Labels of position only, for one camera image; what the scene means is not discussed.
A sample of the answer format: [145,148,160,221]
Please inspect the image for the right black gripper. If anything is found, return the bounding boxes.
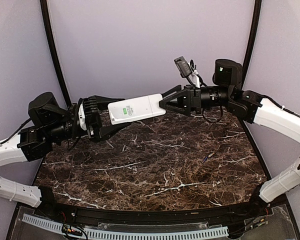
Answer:
[157,83,234,116]

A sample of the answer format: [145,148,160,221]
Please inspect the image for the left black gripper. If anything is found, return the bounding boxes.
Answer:
[46,94,132,143]

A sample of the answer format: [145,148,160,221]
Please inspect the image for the white remote control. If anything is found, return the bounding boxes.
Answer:
[108,93,166,125]

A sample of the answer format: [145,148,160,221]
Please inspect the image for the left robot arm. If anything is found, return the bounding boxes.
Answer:
[0,91,129,167]

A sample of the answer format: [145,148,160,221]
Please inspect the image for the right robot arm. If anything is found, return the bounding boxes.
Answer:
[159,59,300,217]

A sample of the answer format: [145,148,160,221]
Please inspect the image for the blue orange battery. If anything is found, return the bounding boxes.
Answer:
[203,152,215,162]

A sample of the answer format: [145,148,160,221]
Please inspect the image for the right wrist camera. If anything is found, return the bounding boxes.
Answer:
[174,56,200,88]

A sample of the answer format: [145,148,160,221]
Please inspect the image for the white slotted cable duct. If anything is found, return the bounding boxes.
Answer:
[22,214,229,240]

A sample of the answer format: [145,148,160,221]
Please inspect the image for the right black frame post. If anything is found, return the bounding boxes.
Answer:
[242,0,262,78]

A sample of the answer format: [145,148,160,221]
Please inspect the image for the black frame post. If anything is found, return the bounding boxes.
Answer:
[242,0,262,78]
[39,0,72,107]

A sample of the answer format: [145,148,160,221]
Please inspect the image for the left black frame post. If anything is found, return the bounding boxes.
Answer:
[39,0,72,107]

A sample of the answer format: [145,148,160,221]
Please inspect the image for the black front rail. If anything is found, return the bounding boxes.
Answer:
[35,202,268,226]

